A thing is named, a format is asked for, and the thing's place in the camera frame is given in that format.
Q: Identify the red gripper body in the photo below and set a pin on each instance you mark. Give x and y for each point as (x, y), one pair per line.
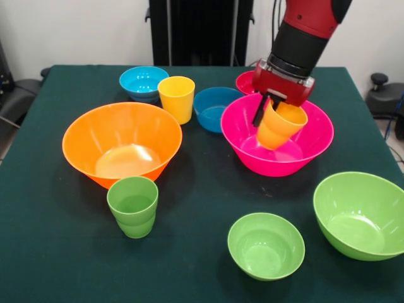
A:
(281, 85)

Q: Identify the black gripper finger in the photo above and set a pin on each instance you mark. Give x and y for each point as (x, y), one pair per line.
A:
(277, 102)
(261, 112)

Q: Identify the ridged yellow cup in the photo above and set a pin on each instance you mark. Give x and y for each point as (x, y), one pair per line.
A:
(277, 129)

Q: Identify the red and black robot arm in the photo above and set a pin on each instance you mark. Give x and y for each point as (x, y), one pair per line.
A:
(303, 34)

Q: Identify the large pink bowl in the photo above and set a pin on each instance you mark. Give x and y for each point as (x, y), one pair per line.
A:
(240, 132)

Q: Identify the small red bowl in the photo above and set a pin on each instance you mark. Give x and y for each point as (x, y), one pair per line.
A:
(244, 83)

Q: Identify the dark blue bowl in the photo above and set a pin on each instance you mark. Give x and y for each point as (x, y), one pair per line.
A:
(208, 120)

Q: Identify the smooth yellow cup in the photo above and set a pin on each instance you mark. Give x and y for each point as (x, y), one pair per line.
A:
(176, 107)

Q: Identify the small light blue bowl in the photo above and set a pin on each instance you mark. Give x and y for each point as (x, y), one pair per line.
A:
(139, 79)

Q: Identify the small green bowl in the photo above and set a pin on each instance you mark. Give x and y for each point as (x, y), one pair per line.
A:
(265, 252)

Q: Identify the large green bowl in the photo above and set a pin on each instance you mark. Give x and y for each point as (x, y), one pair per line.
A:
(356, 221)

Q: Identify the large orange bowl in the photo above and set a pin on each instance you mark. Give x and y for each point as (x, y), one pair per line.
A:
(94, 132)

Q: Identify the ridged green cup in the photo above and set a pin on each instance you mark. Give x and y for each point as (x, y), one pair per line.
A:
(132, 221)

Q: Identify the dark green tablecloth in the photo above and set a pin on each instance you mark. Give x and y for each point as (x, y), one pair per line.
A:
(47, 252)

